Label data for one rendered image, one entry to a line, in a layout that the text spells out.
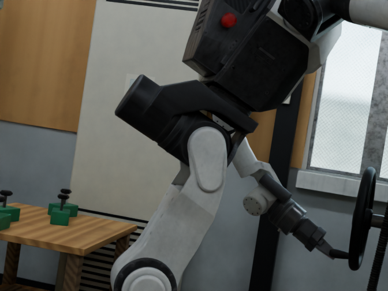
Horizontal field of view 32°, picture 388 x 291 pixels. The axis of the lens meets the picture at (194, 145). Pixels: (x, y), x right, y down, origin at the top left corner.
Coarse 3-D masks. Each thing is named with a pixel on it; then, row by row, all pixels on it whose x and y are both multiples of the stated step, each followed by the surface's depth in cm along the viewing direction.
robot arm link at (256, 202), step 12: (264, 180) 188; (252, 192) 189; (264, 192) 189; (276, 192) 187; (288, 192) 186; (252, 204) 188; (264, 204) 187; (276, 204) 188; (288, 204) 187; (276, 216) 187
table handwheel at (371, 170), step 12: (372, 168) 184; (372, 180) 191; (360, 192) 175; (372, 192) 195; (360, 204) 174; (372, 204) 197; (360, 216) 173; (372, 216) 184; (384, 216) 184; (360, 228) 173; (360, 240) 174; (360, 252) 192; (360, 264) 187
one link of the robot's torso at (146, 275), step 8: (136, 272) 148; (144, 272) 148; (152, 272) 148; (160, 272) 149; (128, 280) 147; (136, 280) 147; (144, 280) 147; (152, 280) 148; (160, 280) 149; (168, 280) 149; (128, 288) 148; (136, 288) 147; (144, 288) 147; (152, 288) 148; (160, 288) 148; (168, 288) 149
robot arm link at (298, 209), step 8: (288, 208) 186; (296, 208) 187; (288, 216) 186; (296, 216) 186; (304, 216) 188; (280, 224) 187; (288, 224) 186; (296, 224) 186; (304, 224) 185; (312, 224) 185; (288, 232) 187; (296, 232) 186; (304, 232) 184; (312, 232) 184; (320, 232) 182; (304, 240) 186; (312, 240) 182; (312, 248) 185
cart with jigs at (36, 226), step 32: (0, 192) 252; (64, 192) 280; (0, 224) 233; (32, 224) 255; (64, 224) 261; (96, 224) 276; (128, 224) 287; (0, 288) 286; (32, 288) 293; (64, 288) 229
